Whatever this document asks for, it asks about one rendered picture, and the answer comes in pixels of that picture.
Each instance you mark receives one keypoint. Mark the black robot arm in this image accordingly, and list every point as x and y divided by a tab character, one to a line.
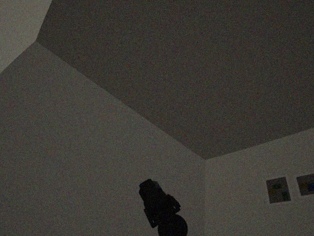
159	208

